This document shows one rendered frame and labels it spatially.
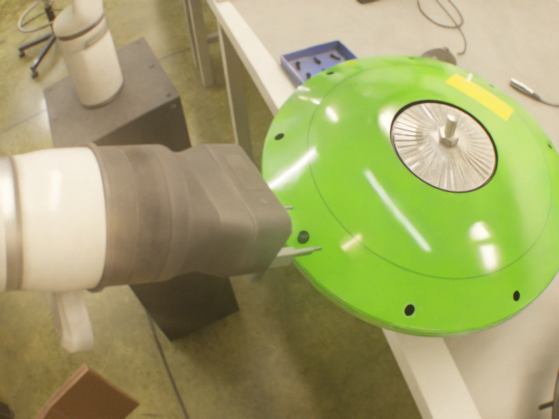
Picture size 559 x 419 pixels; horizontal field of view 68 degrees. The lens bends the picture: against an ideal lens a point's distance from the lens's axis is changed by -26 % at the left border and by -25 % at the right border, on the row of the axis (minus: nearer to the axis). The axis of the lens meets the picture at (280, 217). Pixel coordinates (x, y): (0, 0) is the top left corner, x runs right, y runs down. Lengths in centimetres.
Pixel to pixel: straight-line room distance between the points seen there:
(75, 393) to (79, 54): 51
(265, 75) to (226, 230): 48
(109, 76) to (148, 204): 62
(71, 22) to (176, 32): 177
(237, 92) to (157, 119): 62
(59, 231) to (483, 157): 34
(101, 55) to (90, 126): 13
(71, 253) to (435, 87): 36
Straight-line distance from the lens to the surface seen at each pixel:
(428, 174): 41
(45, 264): 23
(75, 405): 63
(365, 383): 146
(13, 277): 24
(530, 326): 58
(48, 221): 23
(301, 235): 39
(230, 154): 32
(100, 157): 25
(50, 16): 277
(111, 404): 69
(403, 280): 37
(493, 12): 103
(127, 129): 83
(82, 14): 75
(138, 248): 25
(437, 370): 52
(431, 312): 38
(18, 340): 178
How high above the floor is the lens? 141
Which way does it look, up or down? 57 degrees down
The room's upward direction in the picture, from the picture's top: 6 degrees counter-clockwise
